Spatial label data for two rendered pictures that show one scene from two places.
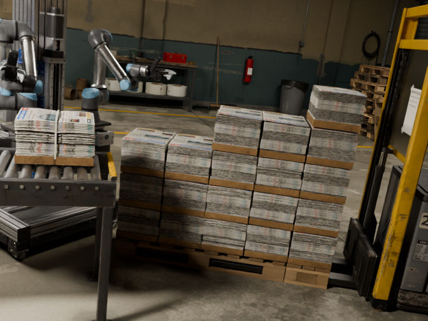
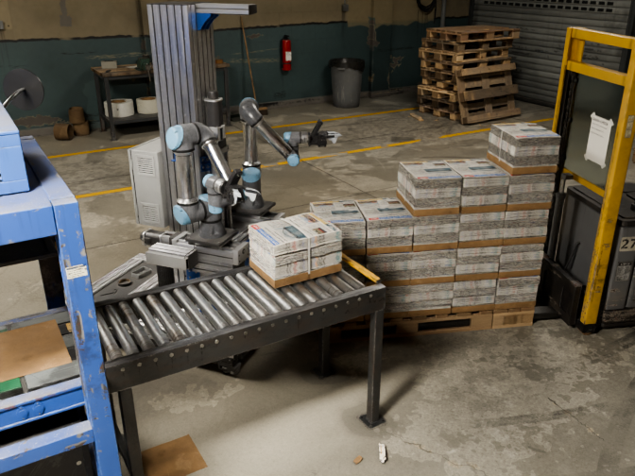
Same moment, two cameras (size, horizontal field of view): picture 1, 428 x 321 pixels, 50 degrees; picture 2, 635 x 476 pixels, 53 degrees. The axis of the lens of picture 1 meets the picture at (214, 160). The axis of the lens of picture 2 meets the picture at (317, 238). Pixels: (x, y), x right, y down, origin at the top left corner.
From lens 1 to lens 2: 1.60 m
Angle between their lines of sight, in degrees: 14
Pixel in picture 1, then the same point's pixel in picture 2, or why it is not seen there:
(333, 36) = not seen: outside the picture
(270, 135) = (471, 192)
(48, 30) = (208, 118)
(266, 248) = (473, 300)
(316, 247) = (520, 288)
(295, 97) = (351, 81)
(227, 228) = (434, 291)
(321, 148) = (521, 194)
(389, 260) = (596, 287)
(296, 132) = (496, 182)
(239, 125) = (440, 187)
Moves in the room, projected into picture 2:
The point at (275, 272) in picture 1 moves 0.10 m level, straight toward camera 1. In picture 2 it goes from (483, 321) to (488, 329)
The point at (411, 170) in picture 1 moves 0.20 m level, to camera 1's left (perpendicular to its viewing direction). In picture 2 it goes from (612, 202) to (582, 205)
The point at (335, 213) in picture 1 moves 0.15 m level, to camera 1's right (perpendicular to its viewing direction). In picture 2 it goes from (537, 252) to (558, 250)
